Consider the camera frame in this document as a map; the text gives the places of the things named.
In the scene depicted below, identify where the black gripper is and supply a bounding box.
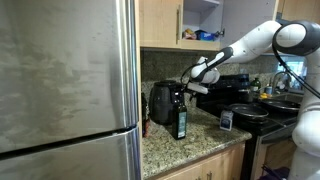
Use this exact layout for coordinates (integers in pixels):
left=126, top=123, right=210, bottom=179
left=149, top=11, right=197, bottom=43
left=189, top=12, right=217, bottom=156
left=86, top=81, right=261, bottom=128
left=181, top=85, right=199, bottom=102

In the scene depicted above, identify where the black air fryer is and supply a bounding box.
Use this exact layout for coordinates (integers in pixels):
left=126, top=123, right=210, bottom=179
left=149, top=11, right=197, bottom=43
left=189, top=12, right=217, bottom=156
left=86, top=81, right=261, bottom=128
left=148, top=79, right=185, bottom=127

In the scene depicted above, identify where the black electric stove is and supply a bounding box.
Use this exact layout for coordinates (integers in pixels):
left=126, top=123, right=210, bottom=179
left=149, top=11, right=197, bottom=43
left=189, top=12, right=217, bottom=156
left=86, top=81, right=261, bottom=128
left=195, top=73, right=303, bottom=180

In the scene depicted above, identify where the dark olive oil bottle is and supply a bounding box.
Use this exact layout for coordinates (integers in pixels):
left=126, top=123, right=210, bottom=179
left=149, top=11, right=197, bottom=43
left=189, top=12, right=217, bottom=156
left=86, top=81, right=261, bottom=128
left=170, top=93, right=188, bottom=141

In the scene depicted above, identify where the dark cooking pot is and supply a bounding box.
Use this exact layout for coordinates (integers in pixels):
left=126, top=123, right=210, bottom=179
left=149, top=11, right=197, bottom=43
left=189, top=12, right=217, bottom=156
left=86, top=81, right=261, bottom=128
left=237, top=88, right=254, bottom=104

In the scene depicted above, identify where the yellow red snack package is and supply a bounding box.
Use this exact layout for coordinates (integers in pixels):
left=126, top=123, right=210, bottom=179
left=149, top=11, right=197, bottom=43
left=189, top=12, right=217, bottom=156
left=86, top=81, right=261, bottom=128
left=182, top=28, right=198, bottom=41

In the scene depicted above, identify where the black nonstick frying pan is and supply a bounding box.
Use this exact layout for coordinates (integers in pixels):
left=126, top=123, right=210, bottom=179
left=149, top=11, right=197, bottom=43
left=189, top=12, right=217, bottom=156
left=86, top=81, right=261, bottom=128
left=228, top=103, right=288, bottom=126
left=259, top=98, right=303, bottom=113

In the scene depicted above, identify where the blue snack package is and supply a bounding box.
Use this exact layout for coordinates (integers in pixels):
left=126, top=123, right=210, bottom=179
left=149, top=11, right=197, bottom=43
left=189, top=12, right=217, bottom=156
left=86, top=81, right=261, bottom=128
left=196, top=29, right=218, bottom=42

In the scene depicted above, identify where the green glass bottle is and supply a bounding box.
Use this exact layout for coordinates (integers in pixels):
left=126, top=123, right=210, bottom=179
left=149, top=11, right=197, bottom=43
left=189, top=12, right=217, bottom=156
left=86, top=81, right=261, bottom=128
left=250, top=77, right=262, bottom=93

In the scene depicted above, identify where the light wood cabinet door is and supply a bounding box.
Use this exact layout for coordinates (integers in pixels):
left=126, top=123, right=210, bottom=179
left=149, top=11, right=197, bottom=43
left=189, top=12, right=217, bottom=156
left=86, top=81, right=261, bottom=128
left=139, top=0, right=184, bottom=49
left=219, top=0, right=279, bottom=51

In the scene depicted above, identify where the light wood lower cabinet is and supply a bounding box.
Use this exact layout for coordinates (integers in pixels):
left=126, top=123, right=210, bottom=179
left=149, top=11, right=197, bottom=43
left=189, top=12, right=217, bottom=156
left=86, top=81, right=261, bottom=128
left=146, top=141, right=248, bottom=180

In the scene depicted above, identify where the light wood cabinet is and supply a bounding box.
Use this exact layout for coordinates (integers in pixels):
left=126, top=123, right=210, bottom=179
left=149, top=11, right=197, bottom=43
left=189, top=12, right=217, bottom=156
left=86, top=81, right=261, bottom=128
left=181, top=0, right=224, bottom=52
left=146, top=141, right=248, bottom=180

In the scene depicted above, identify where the light wood upper cabinet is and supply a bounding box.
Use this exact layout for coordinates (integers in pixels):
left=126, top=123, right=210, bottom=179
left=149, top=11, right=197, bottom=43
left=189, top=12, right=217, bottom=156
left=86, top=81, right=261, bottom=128
left=181, top=0, right=224, bottom=52

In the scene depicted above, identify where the tall wood side panel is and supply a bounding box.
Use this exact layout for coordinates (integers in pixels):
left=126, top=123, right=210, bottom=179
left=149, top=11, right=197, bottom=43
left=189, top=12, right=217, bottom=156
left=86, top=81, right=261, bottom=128
left=134, top=0, right=144, bottom=180

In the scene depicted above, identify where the stainless kitchen sink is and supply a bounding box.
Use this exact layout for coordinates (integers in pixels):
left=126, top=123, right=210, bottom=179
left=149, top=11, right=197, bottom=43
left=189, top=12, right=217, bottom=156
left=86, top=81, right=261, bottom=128
left=268, top=92, right=305, bottom=105

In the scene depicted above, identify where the bright kitchen window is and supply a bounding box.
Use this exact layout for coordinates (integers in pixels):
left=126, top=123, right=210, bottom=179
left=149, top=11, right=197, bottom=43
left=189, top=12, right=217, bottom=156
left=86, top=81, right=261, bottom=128
left=277, top=55, right=306, bottom=88

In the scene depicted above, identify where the dark mixed clutter pile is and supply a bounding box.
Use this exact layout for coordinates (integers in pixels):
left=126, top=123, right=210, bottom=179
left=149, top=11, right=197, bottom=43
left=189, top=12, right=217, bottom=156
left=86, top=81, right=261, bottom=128
left=259, top=164, right=291, bottom=180

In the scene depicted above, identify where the stainless steel refrigerator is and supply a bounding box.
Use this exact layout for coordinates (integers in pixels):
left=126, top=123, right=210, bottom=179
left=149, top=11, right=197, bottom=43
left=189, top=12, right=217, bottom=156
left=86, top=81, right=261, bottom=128
left=0, top=0, right=143, bottom=180

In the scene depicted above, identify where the wood cabinet beside hood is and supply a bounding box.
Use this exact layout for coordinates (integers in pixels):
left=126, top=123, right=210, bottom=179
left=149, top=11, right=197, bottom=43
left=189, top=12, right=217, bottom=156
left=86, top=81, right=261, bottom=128
left=278, top=0, right=320, bottom=24

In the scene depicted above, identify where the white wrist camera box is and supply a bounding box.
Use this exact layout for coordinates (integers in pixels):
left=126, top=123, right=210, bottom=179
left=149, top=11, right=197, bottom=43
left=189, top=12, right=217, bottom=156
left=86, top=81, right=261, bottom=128
left=186, top=82, right=210, bottom=95

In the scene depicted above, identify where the metal cabinet door handle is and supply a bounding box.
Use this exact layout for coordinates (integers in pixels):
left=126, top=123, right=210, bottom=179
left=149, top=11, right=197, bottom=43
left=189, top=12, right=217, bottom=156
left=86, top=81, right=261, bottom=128
left=175, top=6, right=181, bottom=45

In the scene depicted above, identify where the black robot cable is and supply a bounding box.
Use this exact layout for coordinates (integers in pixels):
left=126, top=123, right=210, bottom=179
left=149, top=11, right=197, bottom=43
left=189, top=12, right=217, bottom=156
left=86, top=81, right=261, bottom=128
left=179, top=31, right=320, bottom=99

